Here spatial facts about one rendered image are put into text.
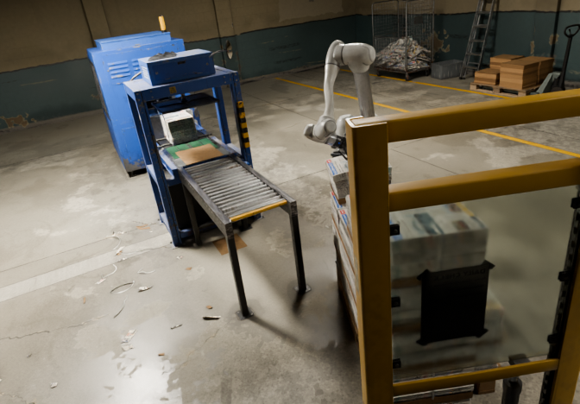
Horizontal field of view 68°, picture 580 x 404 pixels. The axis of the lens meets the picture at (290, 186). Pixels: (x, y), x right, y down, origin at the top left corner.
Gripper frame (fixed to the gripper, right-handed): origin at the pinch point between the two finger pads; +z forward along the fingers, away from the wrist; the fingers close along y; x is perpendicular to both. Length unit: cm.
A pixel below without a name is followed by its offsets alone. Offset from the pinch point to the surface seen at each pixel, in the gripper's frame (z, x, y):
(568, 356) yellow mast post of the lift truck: 34, 168, 4
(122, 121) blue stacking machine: -208, -321, 149
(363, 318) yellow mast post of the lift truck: -40, 168, 10
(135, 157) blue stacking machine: -180, -322, 194
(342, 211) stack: -2.5, 22.8, 37.8
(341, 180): -8.5, 13.1, 21.0
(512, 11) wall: 389, -595, -224
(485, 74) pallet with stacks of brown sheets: 359, -519, -97
